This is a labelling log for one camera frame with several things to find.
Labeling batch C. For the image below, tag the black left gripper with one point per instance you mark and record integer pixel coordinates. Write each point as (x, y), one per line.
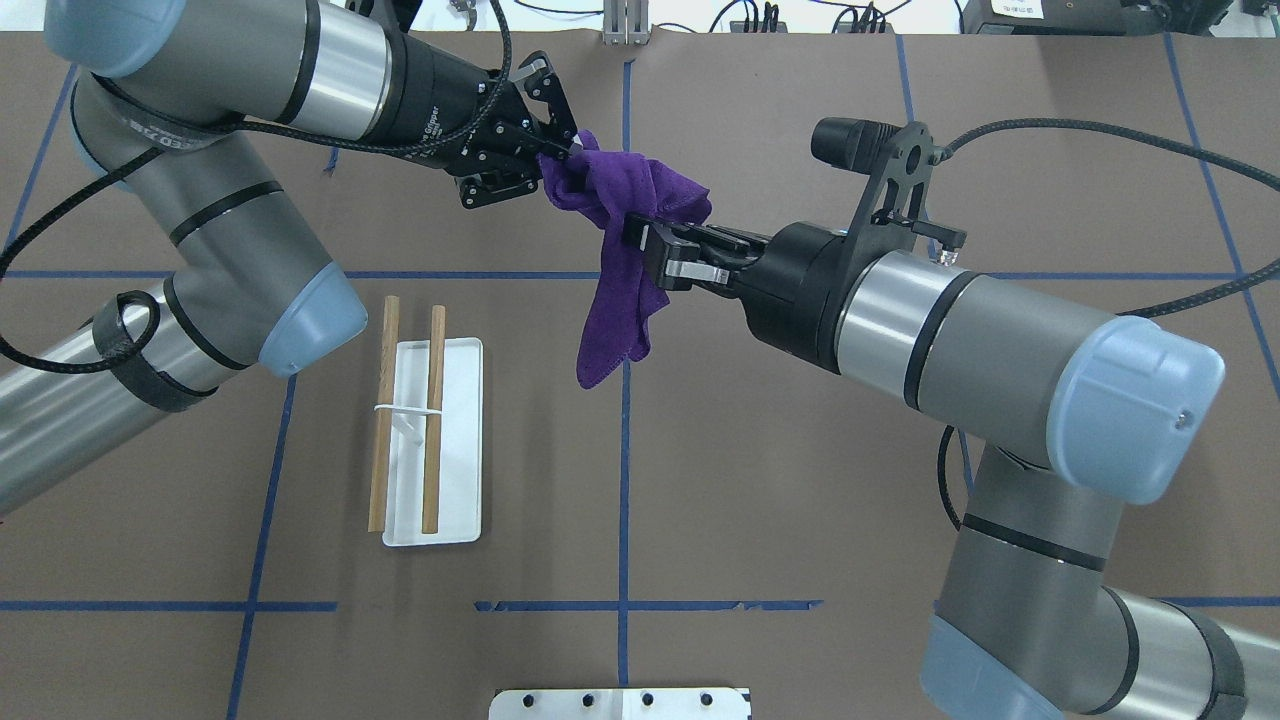
(437, 98)

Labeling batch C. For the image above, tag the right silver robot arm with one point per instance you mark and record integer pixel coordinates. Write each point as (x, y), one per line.
(1083, 413)

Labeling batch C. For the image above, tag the aluminium frame post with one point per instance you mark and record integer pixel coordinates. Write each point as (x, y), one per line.
(626, 22)

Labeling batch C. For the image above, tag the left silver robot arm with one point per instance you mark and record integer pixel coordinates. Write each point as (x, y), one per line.
(166, 94)

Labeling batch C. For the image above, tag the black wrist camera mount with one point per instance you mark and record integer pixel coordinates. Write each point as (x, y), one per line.
(898, 163)

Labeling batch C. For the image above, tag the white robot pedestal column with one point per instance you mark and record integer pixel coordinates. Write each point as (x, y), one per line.
(623, 703)

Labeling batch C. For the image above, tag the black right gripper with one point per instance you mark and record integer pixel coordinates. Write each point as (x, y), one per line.
(800, 285)

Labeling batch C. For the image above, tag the purple towel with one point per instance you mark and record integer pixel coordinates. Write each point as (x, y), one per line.
(607, 187)

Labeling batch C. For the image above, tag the black box with label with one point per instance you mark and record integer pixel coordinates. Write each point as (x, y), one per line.
(1091, 18)

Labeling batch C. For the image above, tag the white wooden towel rack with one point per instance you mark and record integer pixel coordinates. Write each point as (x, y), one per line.
(427, 463)

